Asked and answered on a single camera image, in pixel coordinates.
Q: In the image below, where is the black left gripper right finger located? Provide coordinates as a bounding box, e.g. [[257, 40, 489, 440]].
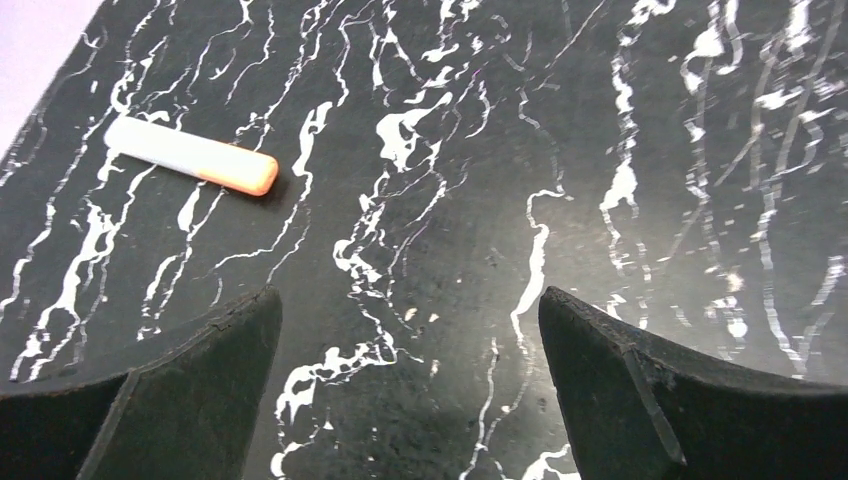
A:
[[538, 287, 847, 479]]

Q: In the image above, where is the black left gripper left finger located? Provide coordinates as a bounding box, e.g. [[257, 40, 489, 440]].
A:
[[1, 286, 283, 479]]

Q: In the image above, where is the orange grey marker pen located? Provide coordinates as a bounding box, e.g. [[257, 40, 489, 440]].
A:
[[104, 116, 279, 196]]

